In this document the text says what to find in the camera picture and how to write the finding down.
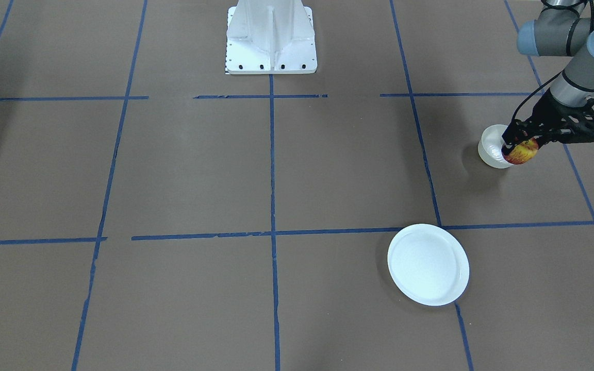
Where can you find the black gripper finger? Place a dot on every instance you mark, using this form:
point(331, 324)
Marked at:
point(543, 138)
point(513, 136)

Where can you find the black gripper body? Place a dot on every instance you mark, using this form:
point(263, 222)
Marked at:
point(548, 110)

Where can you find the red yellow apple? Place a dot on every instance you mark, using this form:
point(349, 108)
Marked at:
point(521, 153)

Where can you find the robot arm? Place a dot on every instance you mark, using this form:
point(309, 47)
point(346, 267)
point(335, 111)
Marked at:
point(560, 30)

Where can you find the white bowl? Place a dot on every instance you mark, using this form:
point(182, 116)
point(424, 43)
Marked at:
point(490, 147)

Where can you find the white plate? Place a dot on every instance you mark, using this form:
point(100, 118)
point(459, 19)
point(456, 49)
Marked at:
point(428, 265)

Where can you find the brown paper table cover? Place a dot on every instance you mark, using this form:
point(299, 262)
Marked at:
point(159, 214)

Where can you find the white pedestal column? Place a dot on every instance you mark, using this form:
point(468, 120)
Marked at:
point(270, 37)

